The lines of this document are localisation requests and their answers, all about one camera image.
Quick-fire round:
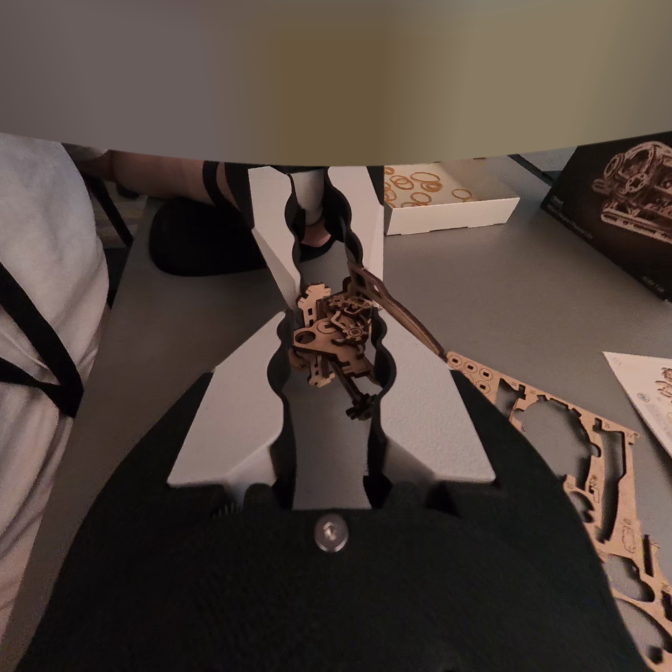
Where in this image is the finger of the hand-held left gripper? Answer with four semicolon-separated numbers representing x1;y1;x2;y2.
327;165;385;287
248;165;305;312

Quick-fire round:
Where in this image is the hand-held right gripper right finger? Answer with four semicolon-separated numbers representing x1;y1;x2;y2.
362;315;498;510

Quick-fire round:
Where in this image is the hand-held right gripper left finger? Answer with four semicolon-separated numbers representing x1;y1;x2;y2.
168;310;297;510

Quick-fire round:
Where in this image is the wooden gear model assembly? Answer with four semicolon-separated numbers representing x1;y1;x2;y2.
290;262;447;422

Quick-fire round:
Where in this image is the person's left forearm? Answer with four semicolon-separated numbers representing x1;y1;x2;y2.
79;149;211;199

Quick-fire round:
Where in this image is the laser-cut wooden parts sheet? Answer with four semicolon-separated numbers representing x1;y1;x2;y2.
446;352;672;672

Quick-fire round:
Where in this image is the black model kit box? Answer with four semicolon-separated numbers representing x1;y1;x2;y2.
541;128;672;302

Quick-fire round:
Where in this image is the person's left hand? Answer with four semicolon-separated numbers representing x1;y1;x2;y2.
202;160;253;211

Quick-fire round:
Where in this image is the pile of wooden rings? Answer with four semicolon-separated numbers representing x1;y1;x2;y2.
384;165;476;208

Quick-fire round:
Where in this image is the white cardboard box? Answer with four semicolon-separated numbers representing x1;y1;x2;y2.
382;157;520;236

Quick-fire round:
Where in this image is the illustrated instruction booklet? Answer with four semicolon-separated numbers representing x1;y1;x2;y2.
603;351;672;457

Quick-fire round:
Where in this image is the person's white shirt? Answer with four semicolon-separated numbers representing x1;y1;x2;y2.
0;131;113;672

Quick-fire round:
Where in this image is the black body strap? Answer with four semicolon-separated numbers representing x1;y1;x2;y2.
0;262;85;418

